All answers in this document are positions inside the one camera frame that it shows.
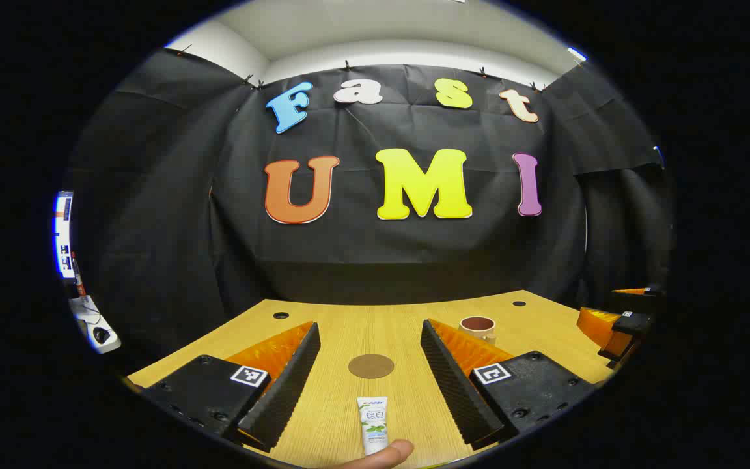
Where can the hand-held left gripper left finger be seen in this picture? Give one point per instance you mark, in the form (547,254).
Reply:
(284,384)

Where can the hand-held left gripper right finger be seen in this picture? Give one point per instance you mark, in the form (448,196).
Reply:
(456,391)

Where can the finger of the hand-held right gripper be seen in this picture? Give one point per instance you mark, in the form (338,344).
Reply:
(635,301)
(629,326)

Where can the beige cup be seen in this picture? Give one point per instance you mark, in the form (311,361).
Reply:
(478,326)

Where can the round brown coaster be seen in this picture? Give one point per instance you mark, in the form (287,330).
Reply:
(371,366)

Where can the white toothpaste tube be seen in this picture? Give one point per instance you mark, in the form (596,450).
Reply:
(372,423)

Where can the wooden desktop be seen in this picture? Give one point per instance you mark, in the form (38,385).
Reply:
(362,329)

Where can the black backdrop cloth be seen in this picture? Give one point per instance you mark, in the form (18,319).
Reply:
(362,247)

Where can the black computer mouse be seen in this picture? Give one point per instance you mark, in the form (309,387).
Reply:
(101,335)

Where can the white side table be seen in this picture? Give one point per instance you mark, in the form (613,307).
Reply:
(92,319)

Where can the lit computer screen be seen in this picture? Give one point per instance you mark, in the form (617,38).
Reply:
(62,234)

